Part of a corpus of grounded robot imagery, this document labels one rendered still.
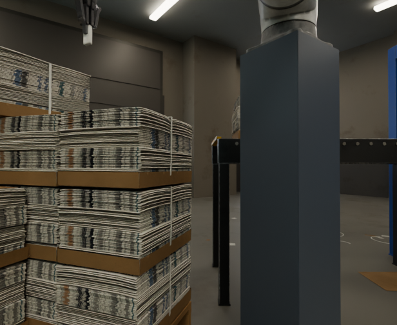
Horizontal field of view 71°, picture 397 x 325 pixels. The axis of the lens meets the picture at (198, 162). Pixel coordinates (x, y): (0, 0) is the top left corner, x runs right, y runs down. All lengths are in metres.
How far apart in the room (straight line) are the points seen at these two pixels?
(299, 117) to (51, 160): 0.73
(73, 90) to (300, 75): 0.91
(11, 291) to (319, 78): 1.07
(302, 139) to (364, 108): 6.59
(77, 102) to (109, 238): 0.67
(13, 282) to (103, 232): 0.33
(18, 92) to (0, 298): 0.66
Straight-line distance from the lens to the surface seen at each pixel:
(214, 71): 6.42
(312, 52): 0.82
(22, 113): 1.17
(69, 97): 1.29
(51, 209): 0.98
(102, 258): 0.86
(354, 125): 7.34
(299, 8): 0.87
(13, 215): 1.00
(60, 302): 1.01
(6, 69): 1.19
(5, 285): 1.05
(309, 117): 0.76
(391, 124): 2.53
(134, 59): 5.90
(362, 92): 7.39
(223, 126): 6.30
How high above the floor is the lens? 0.67
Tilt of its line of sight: 1 degrees up
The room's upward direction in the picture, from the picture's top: straight up
